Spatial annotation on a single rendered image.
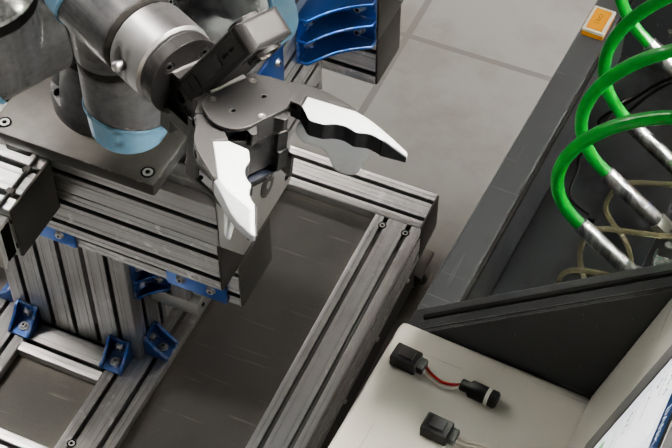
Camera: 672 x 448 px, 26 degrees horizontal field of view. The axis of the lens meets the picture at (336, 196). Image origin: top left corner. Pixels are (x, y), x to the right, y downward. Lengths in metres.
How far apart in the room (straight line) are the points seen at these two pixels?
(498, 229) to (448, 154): 1.36
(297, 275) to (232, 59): 1.53
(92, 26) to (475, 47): 2.15
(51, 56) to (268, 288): 1.10
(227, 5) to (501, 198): 0.54
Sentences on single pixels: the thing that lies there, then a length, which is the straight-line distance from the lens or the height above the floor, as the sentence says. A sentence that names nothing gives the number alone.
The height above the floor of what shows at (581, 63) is 0.95.
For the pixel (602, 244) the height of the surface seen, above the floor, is 1.09.
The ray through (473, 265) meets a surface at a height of 0.95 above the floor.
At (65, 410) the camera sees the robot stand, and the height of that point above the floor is 0.21.
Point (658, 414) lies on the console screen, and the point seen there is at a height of 1.37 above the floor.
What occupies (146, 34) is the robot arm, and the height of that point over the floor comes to 1.47.
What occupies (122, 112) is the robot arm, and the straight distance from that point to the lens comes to 1.31.
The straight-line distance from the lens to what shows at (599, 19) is 1.98.
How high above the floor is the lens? 2.28
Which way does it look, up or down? 50 degrees down
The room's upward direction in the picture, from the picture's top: straight up
